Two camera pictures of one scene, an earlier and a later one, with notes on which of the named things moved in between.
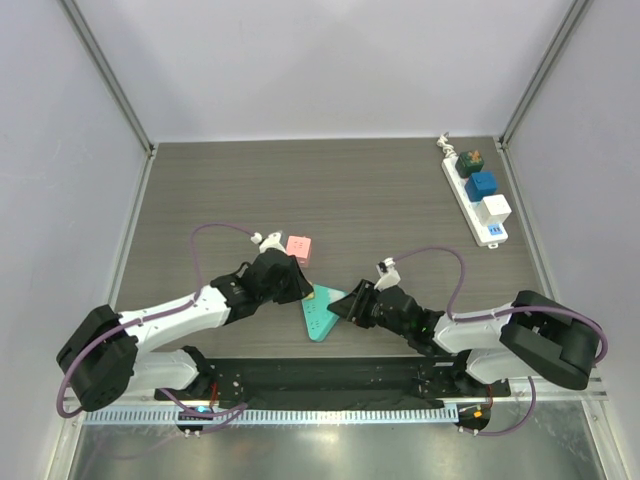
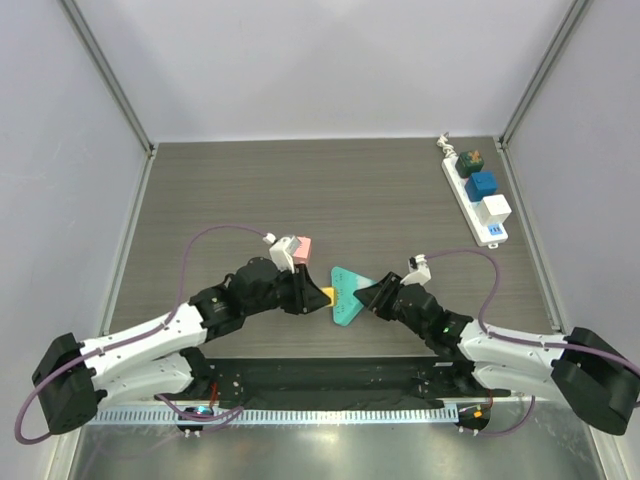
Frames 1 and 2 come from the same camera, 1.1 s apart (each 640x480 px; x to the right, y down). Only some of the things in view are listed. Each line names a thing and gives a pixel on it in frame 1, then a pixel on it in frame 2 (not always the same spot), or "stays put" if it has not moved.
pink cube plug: [300, 247] stays put
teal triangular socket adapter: [320, 320] -> [347, 304]
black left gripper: [300, 286] stays put
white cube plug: [494, 210] stays put
